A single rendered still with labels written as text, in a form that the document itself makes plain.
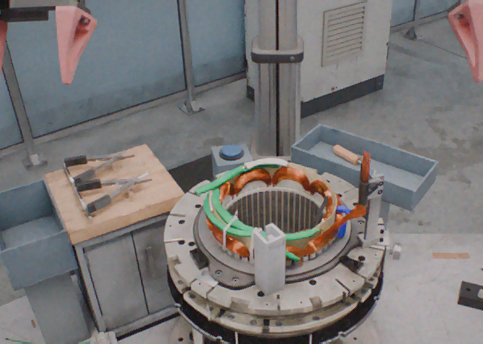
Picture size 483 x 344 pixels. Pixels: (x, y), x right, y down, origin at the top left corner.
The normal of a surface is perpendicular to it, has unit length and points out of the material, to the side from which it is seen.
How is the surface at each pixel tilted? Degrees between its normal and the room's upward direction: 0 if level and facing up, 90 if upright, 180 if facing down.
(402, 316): 0
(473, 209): 0
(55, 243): 90
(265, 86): 90
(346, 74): 90
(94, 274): 90
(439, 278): 0
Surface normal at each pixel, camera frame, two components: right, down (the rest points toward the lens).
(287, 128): -0.07, 0.57
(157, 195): -0.04, -0.82
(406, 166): -0.61, 0.47
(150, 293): 0.47, 0.49
